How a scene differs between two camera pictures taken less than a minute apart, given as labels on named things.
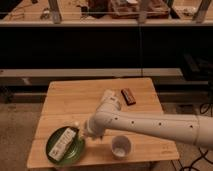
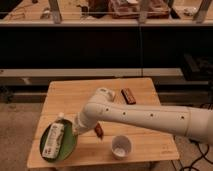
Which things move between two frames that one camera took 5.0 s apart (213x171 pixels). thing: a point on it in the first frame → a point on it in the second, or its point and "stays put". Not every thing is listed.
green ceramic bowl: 73,152 → 66,146
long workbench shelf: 168,41 stays put
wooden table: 72,103 stays put
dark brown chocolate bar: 128,96 stays put
